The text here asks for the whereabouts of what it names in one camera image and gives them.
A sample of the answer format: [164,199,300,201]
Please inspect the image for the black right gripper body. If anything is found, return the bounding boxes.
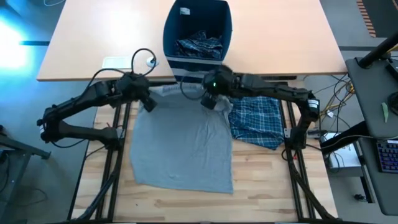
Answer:
[201,65,241,97]

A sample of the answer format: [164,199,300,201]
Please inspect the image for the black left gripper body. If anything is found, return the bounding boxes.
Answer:
[116,72,152,102]

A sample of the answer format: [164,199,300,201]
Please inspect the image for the blue plaid pants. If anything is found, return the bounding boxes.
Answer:
[228,95,285,151]

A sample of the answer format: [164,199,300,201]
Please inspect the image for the grey garment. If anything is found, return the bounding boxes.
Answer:
[129,83,234,194]

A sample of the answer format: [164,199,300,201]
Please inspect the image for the navy striped fabric laundry bin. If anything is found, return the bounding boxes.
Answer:
[162,0,233,83]

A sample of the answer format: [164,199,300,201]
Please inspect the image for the pale rectangular plate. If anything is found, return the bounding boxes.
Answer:
[102,56,132,70]

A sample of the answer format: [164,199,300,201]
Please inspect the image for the dark crumpled garment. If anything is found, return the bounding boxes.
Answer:
[174,30,224,60]

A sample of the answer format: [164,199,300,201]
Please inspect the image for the beige desk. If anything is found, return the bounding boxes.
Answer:
[36,0,348,82]

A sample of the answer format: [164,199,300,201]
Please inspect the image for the black metal stand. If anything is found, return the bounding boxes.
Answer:
[0,124,52,187]

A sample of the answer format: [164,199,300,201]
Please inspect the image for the black desk leg bar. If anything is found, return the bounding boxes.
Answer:
[320,121,369,154]

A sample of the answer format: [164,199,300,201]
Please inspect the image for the white papers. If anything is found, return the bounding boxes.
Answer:
[323,132,363,169]

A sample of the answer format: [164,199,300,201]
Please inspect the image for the dark grey side desk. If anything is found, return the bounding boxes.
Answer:
[345,57,398,217]

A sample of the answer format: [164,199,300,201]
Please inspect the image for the orange black striped strip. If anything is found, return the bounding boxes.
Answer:
[356,0,377,38]

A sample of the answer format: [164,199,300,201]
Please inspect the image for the black round pole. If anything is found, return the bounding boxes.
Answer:
[357,32,398,68]

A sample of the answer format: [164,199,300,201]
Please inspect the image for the small green leaf-shaped item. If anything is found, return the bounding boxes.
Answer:
[381,101,389,124]

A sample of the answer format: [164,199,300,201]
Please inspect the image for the black keyboard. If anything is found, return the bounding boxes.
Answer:
[376,139,398,174]

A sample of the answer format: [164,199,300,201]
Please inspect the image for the black aluminium table frame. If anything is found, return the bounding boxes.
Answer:
[67,80,343,224]

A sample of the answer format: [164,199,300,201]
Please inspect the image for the black braided cable sleeve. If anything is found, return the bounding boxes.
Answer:
[287,161,338,222]
[76,161,121,222]

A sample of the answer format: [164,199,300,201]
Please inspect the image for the black cable bundle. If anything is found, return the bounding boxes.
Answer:
[310,73,355,125]

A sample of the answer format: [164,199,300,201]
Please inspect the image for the yellow cable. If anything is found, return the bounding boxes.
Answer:
[323,83,355,113]

